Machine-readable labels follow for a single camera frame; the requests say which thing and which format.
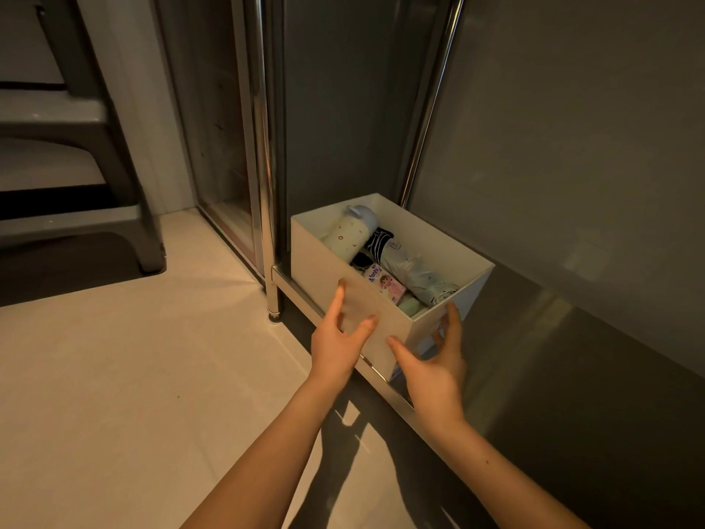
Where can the small green earbuds case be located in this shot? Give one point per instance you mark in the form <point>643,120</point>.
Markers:
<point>412,308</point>

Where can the white thermos bottle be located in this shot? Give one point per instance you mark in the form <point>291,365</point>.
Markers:
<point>347,236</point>

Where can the person's left forearm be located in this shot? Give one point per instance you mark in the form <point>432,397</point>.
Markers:
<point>264,468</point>

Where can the person's left hand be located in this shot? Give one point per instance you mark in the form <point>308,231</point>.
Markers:
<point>336,352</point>

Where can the tall steel refrigerator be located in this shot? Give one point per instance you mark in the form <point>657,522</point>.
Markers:
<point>215,132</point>

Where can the person's right forearm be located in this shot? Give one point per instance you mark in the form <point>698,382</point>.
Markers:
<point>507,479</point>

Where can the person's right hand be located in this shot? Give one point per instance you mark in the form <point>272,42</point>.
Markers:
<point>438,385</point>

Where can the pink printed tissue packet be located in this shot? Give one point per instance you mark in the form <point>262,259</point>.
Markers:
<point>388,286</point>

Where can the grey folding step stool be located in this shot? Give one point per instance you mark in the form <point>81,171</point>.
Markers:
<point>55,115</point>

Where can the pale blue folding umbrella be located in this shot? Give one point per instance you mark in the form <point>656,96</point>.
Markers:
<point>418,275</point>

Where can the white cardboard storage box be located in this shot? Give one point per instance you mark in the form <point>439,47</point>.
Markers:
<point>319,275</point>

